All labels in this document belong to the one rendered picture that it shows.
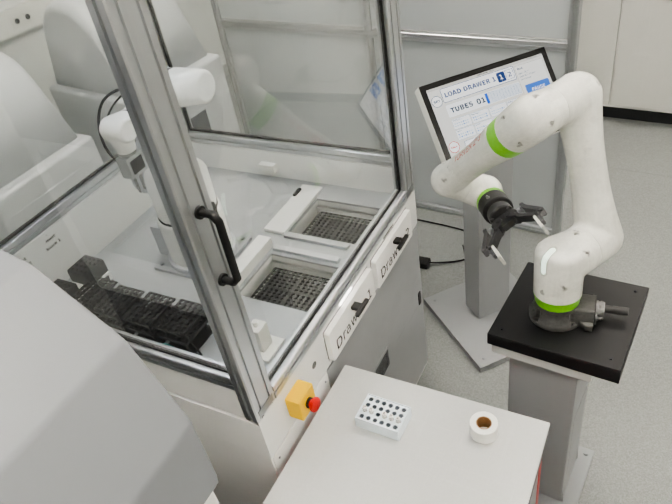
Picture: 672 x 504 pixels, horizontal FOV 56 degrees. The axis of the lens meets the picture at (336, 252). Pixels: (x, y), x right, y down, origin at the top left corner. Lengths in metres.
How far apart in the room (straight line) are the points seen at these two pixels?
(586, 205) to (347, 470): 0.94
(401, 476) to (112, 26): 1.17
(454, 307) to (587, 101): 1.54
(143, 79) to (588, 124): 1.12
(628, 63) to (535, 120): 2.82
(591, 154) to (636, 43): 2.61
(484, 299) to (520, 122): 1.42
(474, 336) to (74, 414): 2.30
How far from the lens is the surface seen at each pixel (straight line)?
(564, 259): 1.73
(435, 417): 1.72
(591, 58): 4.42
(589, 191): 1.80
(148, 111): 1.06
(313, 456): 1.69
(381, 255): 1.95
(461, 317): 2.98
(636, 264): 3.39
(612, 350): 1.84
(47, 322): 0.79
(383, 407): 1.70
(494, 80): 2.40
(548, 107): 1.61
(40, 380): 0.77
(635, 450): 2.66
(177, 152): 1.11
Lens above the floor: 2.15
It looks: 38 degrees down
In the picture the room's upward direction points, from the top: 11 degrees counter-clockwise
